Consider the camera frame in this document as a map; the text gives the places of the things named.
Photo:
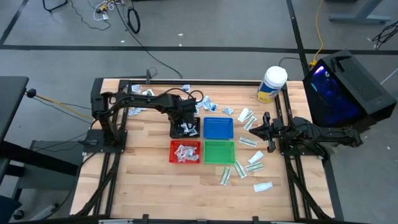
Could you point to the green-striped bandage wrapper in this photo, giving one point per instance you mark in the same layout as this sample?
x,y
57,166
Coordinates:
x,y
240,169
254,167
249,114
225,176
250,123
248,142

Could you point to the white antiseptic towelette packet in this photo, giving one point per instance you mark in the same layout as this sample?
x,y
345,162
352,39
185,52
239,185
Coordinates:
x,y
228,111
136,88
206,99
142,109
190,149
200,103
183,157
206,106
193,132
193,157
132,112
148,92
186,88
213,107
184,128
179,150

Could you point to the black blue-lit computer tower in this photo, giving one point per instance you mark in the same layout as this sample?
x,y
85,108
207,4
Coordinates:
x,y
357,84

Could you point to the white bandage wrapper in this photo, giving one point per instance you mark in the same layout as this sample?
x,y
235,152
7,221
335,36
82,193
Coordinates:
x,y
243,114
255,157
263,187

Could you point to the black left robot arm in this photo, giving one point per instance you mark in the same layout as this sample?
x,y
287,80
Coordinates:
x,y
143,101

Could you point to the silver aluminium bar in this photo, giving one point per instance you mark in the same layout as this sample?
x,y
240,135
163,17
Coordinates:
x,y
115,221

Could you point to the white-lidded wipes canister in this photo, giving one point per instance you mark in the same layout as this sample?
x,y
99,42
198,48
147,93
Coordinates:
x,y
273,79

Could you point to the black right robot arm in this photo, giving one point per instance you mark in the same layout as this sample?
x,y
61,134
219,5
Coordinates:
x,y
326,133

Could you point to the dark chair base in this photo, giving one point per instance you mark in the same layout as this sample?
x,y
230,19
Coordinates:
x,y
7,208

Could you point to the green plastic basket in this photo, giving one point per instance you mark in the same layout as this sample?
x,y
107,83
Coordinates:
x,y
219,152

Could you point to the black frame clamp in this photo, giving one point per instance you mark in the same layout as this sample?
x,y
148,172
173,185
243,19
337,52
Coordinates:
x,y
255,219
145,217

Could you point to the black table clamp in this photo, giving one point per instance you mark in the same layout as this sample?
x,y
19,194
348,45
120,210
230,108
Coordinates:
x,y
148,76

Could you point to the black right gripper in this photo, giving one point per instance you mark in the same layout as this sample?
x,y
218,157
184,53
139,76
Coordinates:
x,y
277,129

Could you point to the blue plastic basket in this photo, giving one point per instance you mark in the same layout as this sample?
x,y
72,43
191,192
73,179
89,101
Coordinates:
x,y
218,128

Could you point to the red plastic basket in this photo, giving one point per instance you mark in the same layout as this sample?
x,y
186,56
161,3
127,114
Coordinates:
x,y
174,158

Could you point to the grey desk leg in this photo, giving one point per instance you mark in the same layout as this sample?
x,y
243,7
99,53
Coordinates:
x,y
360,14

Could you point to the dark grey desk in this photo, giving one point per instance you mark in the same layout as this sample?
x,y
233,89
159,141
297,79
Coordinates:
x,y
12,102

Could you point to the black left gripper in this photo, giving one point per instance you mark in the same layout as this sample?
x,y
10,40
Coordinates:
x,y
188,112

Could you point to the black plastic basket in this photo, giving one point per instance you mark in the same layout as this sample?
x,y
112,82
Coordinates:
x,y
174,133

